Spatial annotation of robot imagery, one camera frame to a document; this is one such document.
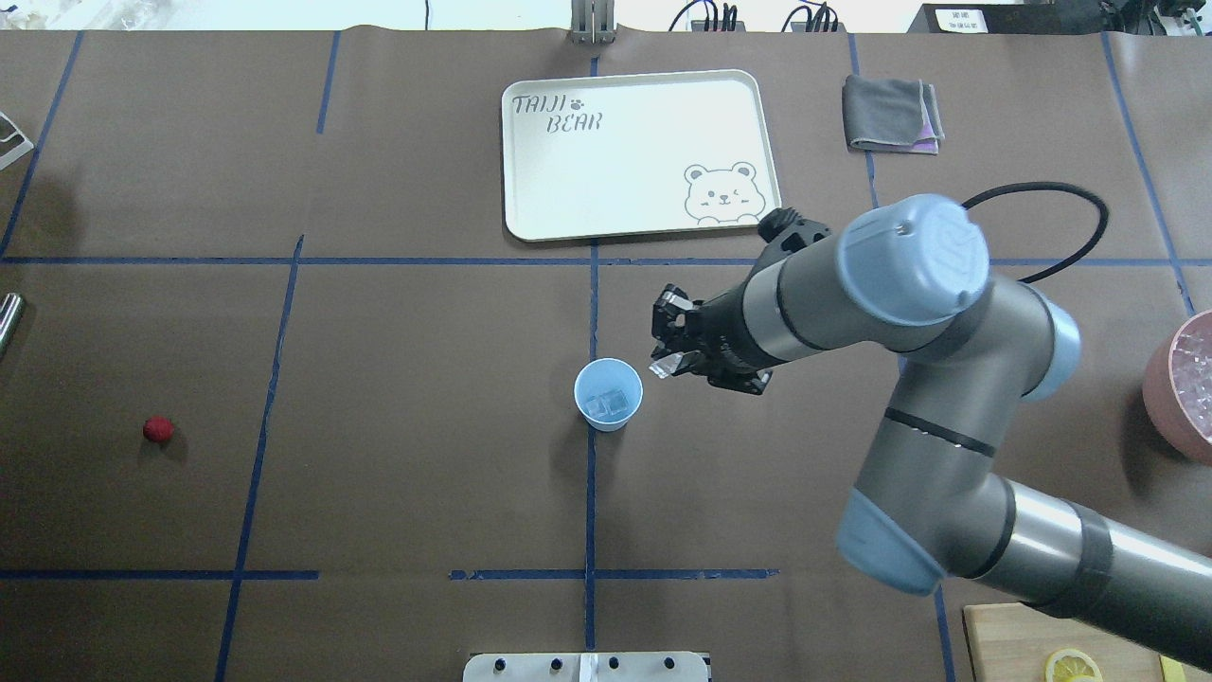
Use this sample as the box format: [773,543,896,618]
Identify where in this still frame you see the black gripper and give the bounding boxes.
[651,283,774,396]

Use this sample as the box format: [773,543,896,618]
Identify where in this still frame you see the clear ice cube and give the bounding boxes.
[648,353,701,379]

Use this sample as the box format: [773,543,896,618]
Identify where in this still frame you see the light blue cup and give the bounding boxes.
[573,359,644,432]

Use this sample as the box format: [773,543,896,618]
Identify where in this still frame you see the pink bowl of ice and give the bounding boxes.
[1142,310,1211,468]

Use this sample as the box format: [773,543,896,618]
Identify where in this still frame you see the red strawberry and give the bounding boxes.
[142,415,176,445]

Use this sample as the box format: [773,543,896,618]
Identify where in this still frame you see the steel muddler black tip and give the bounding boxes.
[0,291,25,355]

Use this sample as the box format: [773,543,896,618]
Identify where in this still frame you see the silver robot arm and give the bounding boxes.
[651,194,1211,670]

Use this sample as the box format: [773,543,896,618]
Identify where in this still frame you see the white cup rack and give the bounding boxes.
[0,111,36,171]

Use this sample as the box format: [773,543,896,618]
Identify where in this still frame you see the cream bear tray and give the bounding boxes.
[501,69,782,242]

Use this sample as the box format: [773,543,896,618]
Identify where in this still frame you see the grey folded cloth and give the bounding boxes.
[844,75,945,155]

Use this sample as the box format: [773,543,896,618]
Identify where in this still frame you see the wooden cutting board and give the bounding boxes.
[964,603,1211,681]

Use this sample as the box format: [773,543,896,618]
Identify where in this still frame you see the lemon slices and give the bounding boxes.
[1044,648,1105,682]

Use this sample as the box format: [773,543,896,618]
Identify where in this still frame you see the yellow plastic knife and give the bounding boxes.
[1157,655,1187,682]

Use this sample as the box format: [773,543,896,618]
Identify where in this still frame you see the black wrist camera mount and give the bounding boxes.
[751,207,831,275]

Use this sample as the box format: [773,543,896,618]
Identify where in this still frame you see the aluminium frame post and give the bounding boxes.
[568,0,617,45]

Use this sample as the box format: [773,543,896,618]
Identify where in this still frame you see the white pedestal column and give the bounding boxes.
[462,651,713,681]

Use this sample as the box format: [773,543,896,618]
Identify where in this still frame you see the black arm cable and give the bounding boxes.
[960,182,1110,285]

